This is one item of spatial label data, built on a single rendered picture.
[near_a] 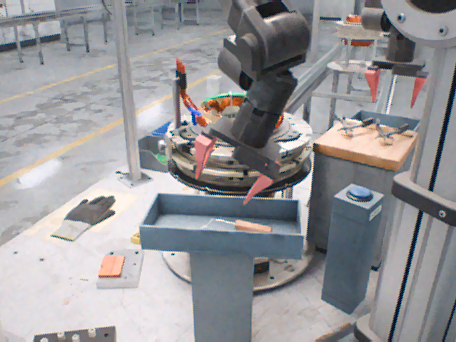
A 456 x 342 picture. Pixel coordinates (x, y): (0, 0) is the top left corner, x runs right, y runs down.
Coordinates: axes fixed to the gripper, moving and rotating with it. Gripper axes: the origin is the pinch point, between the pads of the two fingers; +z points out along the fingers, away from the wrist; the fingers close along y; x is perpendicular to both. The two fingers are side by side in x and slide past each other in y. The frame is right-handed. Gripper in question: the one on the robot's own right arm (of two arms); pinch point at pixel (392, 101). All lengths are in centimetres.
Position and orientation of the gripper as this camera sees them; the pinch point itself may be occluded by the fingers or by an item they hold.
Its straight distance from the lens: 101.7
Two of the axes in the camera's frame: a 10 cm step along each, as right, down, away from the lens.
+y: -8.5, -2.2, 4.7
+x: -5.2, 3.7, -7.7
